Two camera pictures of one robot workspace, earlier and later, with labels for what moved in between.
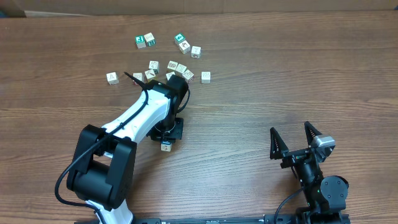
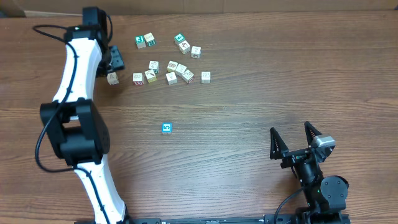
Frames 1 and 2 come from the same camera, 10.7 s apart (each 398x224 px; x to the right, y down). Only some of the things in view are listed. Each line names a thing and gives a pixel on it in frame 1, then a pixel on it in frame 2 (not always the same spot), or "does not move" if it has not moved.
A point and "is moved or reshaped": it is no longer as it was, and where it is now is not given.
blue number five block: (166, 145) is moved or reshaped
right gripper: (280, 150) does not move
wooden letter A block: (112, 78) does not move
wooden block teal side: (155, 65) does not move
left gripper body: (170, 126) → (114, 60)
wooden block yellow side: (150, 75) does not move
